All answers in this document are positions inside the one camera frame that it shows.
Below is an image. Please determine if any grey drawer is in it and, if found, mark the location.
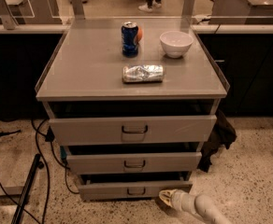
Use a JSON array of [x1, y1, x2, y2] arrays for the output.
[[50, 115, 216, 146], [78, 180, 193, 201], [67, 152, 201, 175]]

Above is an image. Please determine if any dark cloth on floor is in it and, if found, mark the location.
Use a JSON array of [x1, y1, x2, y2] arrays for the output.
[[197, 110, 237, 173]]

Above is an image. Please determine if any white bowl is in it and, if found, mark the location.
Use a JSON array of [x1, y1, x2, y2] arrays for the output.
[[160, 31, 194, 58]]

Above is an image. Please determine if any back right metal table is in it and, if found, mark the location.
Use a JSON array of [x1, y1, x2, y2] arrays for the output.
[[209, 0, 273, 24]]

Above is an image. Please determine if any grey drawer cabinet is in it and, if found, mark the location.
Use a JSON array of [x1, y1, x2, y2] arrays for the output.
[[34, 17, 231, 185]]

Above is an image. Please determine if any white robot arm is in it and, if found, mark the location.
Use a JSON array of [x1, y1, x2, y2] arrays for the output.
[[159, 189, 232, 224]]

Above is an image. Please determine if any orange fruit behind can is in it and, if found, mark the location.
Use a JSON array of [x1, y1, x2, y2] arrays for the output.
[[136, 26, 143, 42]]

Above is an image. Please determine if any black floor cable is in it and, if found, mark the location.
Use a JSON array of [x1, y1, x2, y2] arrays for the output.
[[0, 119, 81, 224]]

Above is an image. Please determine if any black bar on floor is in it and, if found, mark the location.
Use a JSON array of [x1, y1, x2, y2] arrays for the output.
[[11, 154, 41, 224]]

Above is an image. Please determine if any blue soda can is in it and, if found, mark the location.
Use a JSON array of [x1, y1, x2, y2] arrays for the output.
[[122, 21, 138, 57]]

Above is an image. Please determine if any crushed silver can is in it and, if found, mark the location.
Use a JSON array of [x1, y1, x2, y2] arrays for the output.
[[122, 64, 165, 83]]

